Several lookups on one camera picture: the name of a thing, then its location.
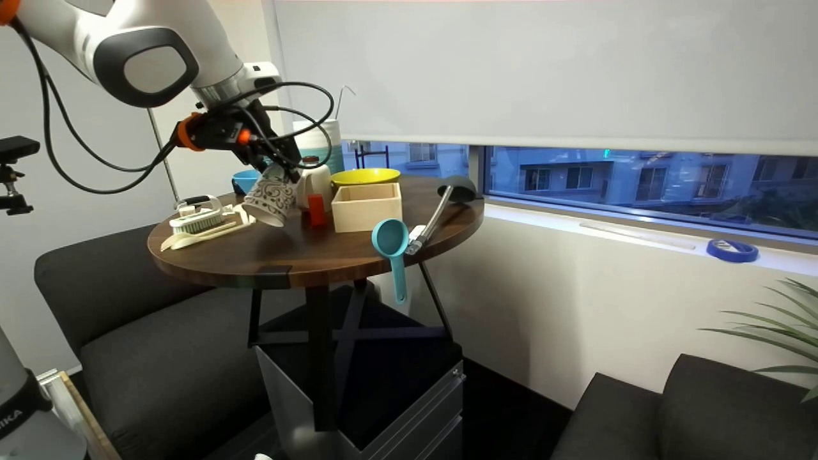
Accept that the yellow bowl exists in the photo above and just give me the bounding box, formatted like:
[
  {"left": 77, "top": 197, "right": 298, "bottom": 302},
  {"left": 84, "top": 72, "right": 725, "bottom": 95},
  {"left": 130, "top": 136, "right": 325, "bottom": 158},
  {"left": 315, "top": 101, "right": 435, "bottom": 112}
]
[{"left": 326, "top": 167, "right": 404, "bottom": 191}]

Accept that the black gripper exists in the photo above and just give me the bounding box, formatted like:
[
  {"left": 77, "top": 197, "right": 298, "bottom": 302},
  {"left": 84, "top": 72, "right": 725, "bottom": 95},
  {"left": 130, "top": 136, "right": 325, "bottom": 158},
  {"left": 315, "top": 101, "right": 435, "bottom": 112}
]
[{"left": 197, "top": 107, "right": 303, "bottom": 184}]

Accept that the beige bead tray box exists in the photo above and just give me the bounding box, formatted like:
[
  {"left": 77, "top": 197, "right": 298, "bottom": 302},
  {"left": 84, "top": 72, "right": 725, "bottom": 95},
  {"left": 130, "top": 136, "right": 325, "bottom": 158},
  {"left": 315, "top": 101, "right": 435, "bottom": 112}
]
[{"left": 326, "top": 181, "right": 404, "bottom": 236}]

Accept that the swirl print paper cup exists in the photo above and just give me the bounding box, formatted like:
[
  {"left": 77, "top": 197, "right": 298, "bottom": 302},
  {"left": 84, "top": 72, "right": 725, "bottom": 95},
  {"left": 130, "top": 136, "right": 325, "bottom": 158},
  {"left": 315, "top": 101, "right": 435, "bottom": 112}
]
[
  {"left": 267, "top": 181, "right": 303, "bottom": 230},
  {"left": 240, "top": 164, "right": 302, "bottom": 228}
]

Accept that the white scrub brush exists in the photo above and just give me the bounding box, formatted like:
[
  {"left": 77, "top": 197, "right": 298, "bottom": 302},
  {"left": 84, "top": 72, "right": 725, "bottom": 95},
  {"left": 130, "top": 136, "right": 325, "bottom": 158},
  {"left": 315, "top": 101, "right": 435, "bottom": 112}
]
[{"left": 166, "top": 197, "right": 251, "bottom": 243}]

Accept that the blue plastic bowl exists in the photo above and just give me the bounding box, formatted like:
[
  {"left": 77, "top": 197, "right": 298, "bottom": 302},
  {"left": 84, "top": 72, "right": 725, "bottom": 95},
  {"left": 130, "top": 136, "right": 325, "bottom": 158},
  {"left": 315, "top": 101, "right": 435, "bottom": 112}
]
[{"left": 230, "top": 167, "right": 263, "bottom": 197}]

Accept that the wood edged mounting board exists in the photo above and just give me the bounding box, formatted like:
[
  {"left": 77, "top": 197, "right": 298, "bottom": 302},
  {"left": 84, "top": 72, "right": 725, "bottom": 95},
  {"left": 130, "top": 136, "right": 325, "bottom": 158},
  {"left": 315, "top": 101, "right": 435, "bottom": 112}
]
[{"left": 36, "top": 365, "right": 122, "bottom": 460}]

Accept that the blue tape roll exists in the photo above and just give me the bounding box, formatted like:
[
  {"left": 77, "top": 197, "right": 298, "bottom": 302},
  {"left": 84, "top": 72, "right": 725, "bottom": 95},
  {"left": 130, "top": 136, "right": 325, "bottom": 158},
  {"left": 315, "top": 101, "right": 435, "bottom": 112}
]
[{"left": 702, "top": 236, "right": 761, "bottom": 266}]

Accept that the black camera on tripod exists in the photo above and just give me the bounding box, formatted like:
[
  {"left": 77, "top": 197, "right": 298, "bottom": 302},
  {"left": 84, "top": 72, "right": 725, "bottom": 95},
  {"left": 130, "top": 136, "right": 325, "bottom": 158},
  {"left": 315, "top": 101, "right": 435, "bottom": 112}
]
[{"left": 0, "top": 133, "right": 44, "bottom": 218}]

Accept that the cream plastic fork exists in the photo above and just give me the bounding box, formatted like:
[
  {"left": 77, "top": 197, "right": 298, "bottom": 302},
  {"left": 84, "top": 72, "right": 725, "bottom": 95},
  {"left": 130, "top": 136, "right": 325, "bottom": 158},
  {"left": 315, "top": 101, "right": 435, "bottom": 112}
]
[{"left": 157, "top": 222, "right": 258, "bottom": 256}]

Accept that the window pane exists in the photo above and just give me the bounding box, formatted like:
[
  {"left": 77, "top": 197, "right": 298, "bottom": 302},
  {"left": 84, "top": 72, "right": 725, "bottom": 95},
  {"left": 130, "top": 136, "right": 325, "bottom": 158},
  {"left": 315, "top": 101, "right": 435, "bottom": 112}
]
[{"left": 340, "top": 137, "right": 818, "bottom": 251}]

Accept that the blind pull cord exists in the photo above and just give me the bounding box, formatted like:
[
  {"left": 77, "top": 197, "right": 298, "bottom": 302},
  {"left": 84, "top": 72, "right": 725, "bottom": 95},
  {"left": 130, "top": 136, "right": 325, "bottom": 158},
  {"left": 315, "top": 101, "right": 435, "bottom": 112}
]
[{"left": 332, "top": 85, "right": 354, "bottom": 149}]

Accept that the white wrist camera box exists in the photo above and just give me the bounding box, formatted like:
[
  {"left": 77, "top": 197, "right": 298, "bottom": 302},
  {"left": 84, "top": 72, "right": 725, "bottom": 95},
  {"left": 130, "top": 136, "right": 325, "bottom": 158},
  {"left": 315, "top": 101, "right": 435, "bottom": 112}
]
[{"left": 240, "top": 59, "right": 285, "bottom": 87}]

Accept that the white handled black brush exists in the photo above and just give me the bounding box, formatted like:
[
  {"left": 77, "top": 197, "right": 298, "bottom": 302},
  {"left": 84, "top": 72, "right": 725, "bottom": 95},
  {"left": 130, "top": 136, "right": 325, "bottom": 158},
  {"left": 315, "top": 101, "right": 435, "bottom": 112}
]
[{"left": 404, "top": 179, "right": 481, "bottom": 257}]

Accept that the teal plastic scoop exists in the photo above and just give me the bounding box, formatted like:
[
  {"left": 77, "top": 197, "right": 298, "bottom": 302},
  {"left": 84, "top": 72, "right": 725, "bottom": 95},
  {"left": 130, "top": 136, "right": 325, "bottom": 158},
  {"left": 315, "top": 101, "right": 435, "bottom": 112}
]
[{"left": 367, "top": 214, "right": 413, "bottom": 306}]

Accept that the green potted plant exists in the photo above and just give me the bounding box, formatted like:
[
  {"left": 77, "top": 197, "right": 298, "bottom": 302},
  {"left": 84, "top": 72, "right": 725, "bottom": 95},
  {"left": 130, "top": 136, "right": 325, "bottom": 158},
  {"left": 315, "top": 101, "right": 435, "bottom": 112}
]
[{"left": 698, "top": 275, "right": 818, "bottom": 406}]

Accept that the black metal bin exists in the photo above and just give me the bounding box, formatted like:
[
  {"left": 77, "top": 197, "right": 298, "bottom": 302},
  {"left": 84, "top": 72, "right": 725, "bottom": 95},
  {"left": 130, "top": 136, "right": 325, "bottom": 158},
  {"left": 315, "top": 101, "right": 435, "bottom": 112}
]
[{"left": 252, "top": 334, "right": 467, "bottom": 460}]

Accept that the white roller blind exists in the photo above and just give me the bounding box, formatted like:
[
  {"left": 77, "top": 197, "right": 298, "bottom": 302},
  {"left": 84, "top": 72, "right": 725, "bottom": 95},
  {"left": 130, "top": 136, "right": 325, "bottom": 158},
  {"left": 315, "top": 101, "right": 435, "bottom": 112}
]
[{"left": 267, "top": 0, "right": 818, "bottom": 158}]

